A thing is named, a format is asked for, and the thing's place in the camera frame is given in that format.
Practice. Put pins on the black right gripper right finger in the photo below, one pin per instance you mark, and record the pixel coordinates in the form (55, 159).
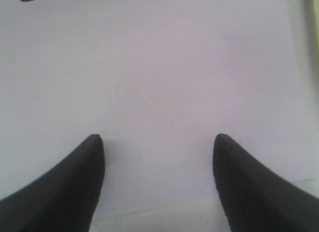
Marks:
(254, 198)

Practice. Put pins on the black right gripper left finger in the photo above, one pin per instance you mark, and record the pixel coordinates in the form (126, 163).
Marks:
(62, 200)

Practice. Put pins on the white paper with drawn square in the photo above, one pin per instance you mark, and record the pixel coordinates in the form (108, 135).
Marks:
(157, 80)

